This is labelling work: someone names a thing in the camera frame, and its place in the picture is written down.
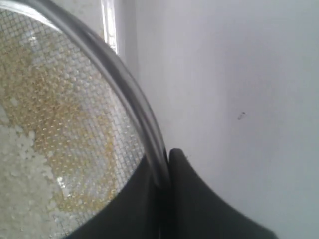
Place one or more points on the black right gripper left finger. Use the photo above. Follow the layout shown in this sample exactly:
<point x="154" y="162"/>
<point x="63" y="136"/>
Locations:
<point x="132" y="214"/>

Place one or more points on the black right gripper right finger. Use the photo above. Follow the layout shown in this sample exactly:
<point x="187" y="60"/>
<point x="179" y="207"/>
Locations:
<point x="194" y="211"/>

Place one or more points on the yellow and white grain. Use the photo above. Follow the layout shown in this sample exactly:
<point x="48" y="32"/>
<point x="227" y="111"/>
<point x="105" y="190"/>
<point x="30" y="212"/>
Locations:
<point x="57" y="147"/>

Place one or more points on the round steel mesh sieve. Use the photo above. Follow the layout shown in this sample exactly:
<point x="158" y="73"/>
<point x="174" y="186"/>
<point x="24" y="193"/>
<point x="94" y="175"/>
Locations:
<point x="137" y="132"/>

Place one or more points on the clear plastic tray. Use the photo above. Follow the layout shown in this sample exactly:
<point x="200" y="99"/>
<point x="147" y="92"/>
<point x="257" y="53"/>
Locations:
<point x="109" y="23"/>

